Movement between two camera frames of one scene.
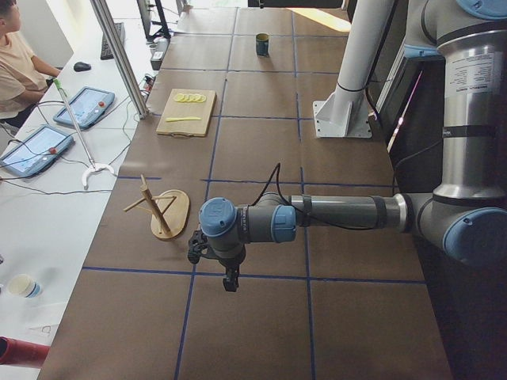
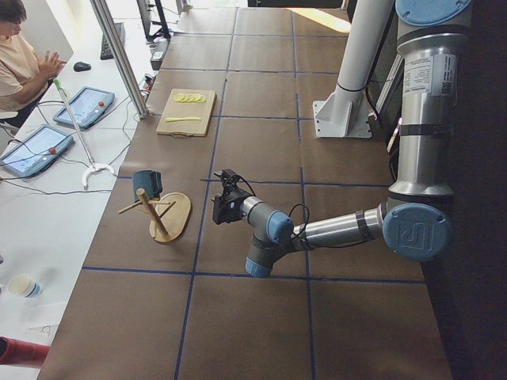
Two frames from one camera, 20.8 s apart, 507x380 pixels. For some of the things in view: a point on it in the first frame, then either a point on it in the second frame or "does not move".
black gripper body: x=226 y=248 → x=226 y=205
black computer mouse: x=81 y=66 does not move
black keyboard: x=105 y=53 does not move
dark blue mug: x=262 y=44 → x=150 y=180
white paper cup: x=24 y=286 does not move
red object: x=22 y=353 does not move
